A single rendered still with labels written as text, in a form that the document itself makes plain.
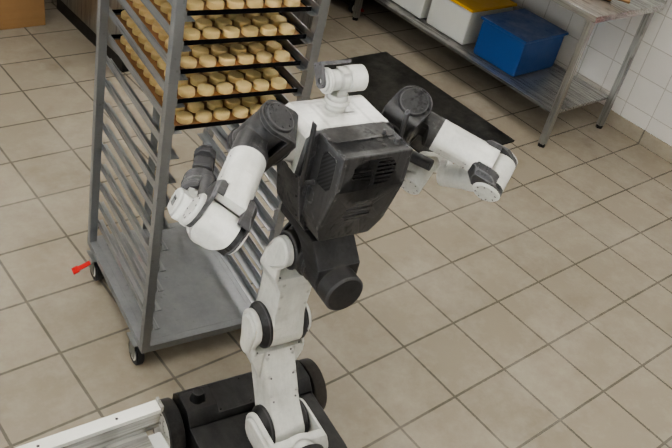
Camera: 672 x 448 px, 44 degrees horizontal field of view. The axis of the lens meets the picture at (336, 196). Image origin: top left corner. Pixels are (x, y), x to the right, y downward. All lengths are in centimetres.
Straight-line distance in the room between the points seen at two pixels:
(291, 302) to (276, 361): 24
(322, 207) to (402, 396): 144
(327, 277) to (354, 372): 121
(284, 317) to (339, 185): 66
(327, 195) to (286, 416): 91
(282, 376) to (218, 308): 69
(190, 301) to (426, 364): 98
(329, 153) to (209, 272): 153
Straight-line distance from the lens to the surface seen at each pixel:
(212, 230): 177
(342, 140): 196
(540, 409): 350
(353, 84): 203
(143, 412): 190
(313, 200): 204
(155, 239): 273
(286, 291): 240
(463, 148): 217
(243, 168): 183
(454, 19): 569
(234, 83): 263
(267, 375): 260
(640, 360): 396
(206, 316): 320
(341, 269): 217
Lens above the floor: 237
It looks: 34 degrees down
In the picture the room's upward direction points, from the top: 14 degrees clockwise
